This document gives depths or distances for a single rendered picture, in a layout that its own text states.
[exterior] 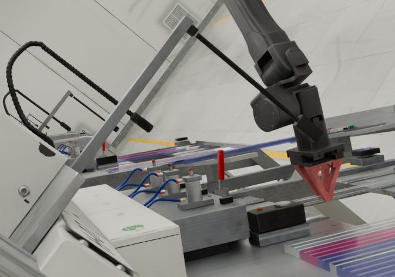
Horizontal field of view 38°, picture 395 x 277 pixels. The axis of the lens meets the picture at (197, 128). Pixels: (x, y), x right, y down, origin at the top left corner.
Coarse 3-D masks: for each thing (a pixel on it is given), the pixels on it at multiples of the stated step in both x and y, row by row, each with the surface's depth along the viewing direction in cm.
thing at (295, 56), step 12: (288, 60) 100; (300, 60) 100; (300, 72) 99; (276, 84) 99; (288, 84) 100; (264, 96) 96; (276, 96) 97; (288, 96) 97; (252, 108) 98; (264, 108) 96; (276, 108) 94; (288, 108) 96; (264, 120) 97; (276, 120) 94; (288, 120) 96
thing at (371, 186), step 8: (368, 184) 106; (376, 184) 106; (384, 184) 107; (392, 184) 107; (336, 192) 103; (344, 192) 104; (352, 192) 104; (296, 200) 102; (304, 200) 101; (312, 200) 102; (320, 200) 102
